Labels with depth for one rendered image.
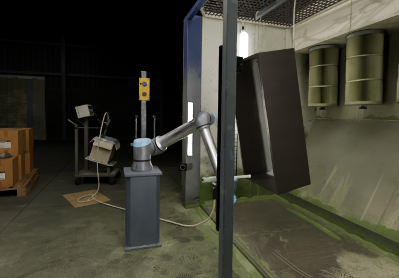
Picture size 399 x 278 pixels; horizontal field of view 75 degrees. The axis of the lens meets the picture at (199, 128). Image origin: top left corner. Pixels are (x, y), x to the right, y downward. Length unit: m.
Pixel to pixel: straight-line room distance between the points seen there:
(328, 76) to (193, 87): 1.60
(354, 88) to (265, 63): 1.17
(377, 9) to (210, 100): 1.82
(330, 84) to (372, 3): 0.94
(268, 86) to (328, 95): 1.37
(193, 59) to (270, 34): 1.10
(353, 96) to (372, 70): 0.29
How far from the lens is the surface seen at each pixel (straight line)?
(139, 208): 2.30
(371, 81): 3.07
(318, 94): 3.45
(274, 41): 3.66
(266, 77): 2.20
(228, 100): 1.11
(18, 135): 4.57
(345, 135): 3.48
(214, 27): 3.32
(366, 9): 3.08
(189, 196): 3.21
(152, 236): 2.41
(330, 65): 3.49
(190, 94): 3.07
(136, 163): 2.28
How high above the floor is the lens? 1.13
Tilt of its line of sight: 3 degrees down
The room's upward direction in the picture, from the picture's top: 1 degrees clockwise
